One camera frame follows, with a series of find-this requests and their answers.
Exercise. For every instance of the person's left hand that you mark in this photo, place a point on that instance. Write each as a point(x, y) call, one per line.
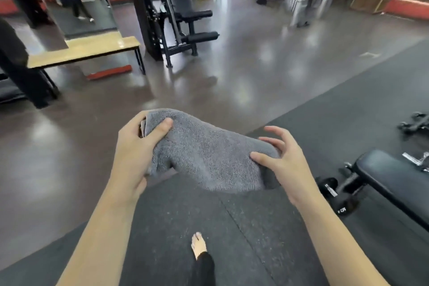
point(130, 158)

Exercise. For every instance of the person's right hand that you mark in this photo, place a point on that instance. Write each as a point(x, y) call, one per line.
point(291, 168)

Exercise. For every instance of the grey towel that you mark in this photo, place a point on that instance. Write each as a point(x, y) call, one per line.
point(207, 158)

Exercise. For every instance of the black padded gym bench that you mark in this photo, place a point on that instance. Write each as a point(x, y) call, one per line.
point(392, 182)

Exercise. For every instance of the person's left forearm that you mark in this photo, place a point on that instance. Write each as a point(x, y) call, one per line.
point(100, 245)

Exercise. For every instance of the person's right forearm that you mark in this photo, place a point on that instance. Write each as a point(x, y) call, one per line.
point(335, 249)

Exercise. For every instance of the person's left foot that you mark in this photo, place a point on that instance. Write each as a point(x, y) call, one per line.
point(198, 245)

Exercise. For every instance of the red flat floor pad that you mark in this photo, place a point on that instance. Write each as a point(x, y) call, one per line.
point(109, 72)

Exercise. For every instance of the light wooden bench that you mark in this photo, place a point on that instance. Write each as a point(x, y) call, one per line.
point(83, 49)

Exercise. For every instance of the black trousers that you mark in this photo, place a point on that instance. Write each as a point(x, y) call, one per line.
point(202, 270)

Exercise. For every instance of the black machine frame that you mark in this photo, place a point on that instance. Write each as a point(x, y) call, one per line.
point(16, 61)

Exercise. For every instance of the tall wall mirror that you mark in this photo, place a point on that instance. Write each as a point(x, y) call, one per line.
point(80, 4)

